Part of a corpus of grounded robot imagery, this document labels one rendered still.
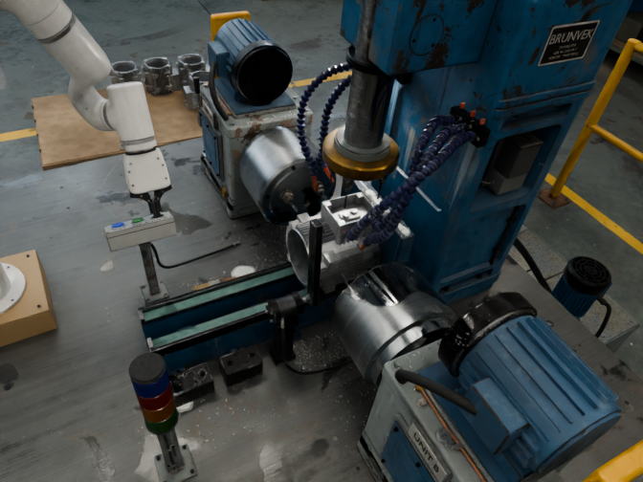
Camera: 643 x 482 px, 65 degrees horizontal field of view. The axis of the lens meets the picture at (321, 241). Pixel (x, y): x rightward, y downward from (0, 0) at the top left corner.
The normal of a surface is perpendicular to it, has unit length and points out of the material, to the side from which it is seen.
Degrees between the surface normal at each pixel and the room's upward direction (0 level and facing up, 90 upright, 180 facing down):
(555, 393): 23
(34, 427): 0
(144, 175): 65
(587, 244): 0
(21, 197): 0
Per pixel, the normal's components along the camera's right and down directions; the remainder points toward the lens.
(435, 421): 0.08, -0.71
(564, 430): -0.51, -0.36
